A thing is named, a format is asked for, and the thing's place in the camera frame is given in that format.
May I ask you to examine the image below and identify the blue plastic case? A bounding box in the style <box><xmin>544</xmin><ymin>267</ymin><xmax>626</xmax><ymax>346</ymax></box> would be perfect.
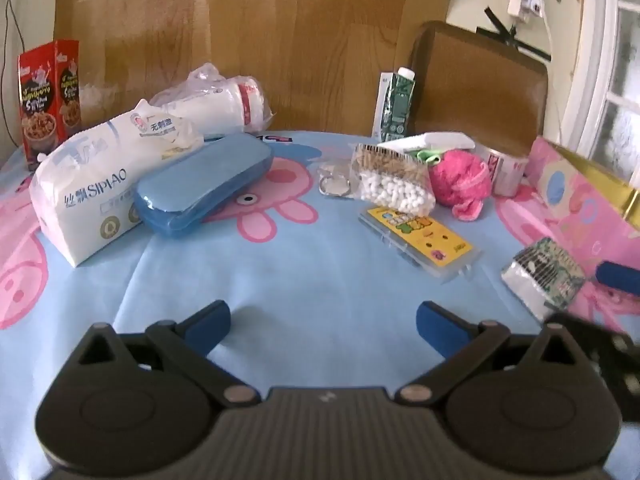
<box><xmin>132</xmin><ymin>133</ymin><xmax>275</xmax><ymax>237</ymax></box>

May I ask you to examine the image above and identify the wood-pattern board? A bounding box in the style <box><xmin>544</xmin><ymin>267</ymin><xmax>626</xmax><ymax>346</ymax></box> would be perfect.
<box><xmin>52</xmin><ymin>0</ymin><xmax>461</xmax><ymax>133</ymax></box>

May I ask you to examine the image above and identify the pink biscuit tin box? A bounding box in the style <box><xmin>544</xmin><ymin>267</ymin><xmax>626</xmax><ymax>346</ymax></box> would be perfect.
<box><xmin>525</xmin><ymin>136</ymin><xmax>640</xmax><ymax>271</ymax></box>

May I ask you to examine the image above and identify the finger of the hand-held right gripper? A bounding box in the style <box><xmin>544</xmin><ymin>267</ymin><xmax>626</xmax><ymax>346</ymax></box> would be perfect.
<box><xmin>590</xmin><ymin>259</ymin><xmax>640</xmax><ymax>293</ymax></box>

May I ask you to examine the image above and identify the white tin can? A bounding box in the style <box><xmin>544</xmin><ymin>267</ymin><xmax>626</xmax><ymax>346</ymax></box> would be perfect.
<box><xmin>475</xmin><ymin>142</ymin><xmax>530</xmax><ymax>197</ymax></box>

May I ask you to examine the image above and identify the clear bag of white beads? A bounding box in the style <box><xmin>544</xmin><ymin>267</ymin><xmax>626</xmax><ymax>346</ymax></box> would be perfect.
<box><xmin>350</xmin><ymin>142</ymin><xmax>437</xmax><ymax>211</ymax></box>

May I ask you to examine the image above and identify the white window frame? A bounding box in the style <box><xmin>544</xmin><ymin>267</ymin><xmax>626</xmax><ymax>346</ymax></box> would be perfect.
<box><xmin>550</xmin><ymin>0</ymin><xmax>640</xmax><ymax>201</ymax></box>

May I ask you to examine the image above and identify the small patterned tissue pack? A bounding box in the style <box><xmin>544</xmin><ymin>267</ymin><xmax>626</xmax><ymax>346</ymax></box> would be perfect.
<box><xmin>501</xmin><ymin>237</ymin><xmax>587</xmax><ymax>322</ymax></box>

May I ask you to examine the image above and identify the blue cartoon pig tablecloth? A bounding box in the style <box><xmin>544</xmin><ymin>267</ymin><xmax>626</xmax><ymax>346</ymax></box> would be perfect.
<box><xmin>0</xmin><ymin>130</ymin><xmax>640</xmax><ymax>480</ymax></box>

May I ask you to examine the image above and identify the long black tape strip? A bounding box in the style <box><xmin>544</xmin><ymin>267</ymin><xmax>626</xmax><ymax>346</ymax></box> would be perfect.
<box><xmin>477</xmin><ymin>27</ymin><xmax>552</xmax><ymax>62</ymax></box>

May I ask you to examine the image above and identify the short black tape strip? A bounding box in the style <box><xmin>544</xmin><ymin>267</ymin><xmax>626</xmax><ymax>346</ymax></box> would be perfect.
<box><xmin>484</xmin><ymin>6</ymin><xmax>517</xmax><ymax>41</ymax></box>

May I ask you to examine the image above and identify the brown chair cushion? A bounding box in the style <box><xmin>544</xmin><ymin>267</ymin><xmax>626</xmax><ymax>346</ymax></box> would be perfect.
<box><xmin>409</xmin><ymin>21</ymin><xmax>550</xmax><ymax>156</ymax></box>

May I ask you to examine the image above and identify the red snack box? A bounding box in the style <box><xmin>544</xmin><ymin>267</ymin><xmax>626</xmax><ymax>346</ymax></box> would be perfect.
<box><xmin>18</xmin><ymin>39</ymin><xmax>82</xmax><ymax>171</ymax></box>

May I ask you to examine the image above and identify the large white tissue pack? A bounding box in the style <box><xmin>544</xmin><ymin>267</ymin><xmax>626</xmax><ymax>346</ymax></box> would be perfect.
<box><xmin>29</xmin><ymin>99</ymin><xmax>205</xmax><ymax>268</ymax></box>

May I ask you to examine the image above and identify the bagged stack of paper cups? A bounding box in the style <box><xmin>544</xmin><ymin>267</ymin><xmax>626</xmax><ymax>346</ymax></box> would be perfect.
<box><xmin>150</xmin><ymin>62</ymin><xmax>275</xmax><ymax>138</ymax></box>

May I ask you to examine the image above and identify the green drink carton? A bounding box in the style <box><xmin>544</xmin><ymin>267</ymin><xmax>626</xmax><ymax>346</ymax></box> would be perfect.
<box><xmin>372</xmin><ymin>66</ymin><xmax>417</xmax><ymax>142</ymax></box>

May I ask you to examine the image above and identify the pink fluffy scrunchie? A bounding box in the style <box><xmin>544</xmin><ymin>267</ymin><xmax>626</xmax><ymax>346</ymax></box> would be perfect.
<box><xmin>429</xmin><ymin>149</ymin><xmax>493</xmax><ymax>222</ymax></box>

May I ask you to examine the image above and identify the white packet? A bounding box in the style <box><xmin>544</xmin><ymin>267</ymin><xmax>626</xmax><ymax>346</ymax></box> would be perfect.
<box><xmin>377</xmin><ymin>132</ymin><xmax>476</xmax><ymax>155</ymax></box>

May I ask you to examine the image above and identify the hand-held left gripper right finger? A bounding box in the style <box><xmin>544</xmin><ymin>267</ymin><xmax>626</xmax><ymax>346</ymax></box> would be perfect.
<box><xmin>396</xmin><ymin>301</ymin><xmax>571</xmax><ymax>408</ymax></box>

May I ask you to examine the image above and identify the thin black wire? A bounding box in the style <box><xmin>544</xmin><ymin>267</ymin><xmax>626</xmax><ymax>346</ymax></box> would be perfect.
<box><xmin>5</xmin><ymin>0</ymin><xmax>18</xmax><ymax>143</ymax></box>

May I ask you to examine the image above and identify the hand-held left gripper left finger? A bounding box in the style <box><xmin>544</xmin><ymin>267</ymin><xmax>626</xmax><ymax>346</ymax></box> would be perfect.
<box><xmin>75</xmin><ymin>300</ymin><xmax>262</xmax><ymax>408</ymax></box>

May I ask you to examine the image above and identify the yellow card packet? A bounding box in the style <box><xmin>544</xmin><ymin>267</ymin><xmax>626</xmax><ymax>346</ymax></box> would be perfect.
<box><xmin>358</xmin><ymin>205</ymin><xmax>482</xmax><ymax>283</ymax></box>

